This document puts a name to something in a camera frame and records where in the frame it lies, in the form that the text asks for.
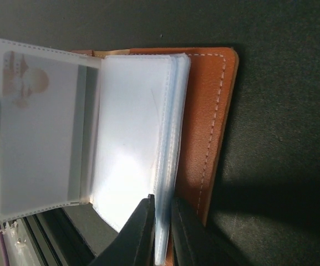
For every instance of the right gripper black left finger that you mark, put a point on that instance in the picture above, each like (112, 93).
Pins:
(134, 244)

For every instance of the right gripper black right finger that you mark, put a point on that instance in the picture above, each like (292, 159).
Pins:
(192, 244)

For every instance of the brown leather card holder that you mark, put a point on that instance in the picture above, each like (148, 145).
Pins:
(146, 121)

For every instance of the white card orange figure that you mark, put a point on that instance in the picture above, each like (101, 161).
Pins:
(37, 127)

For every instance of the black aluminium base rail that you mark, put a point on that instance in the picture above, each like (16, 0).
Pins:
(67, 235)

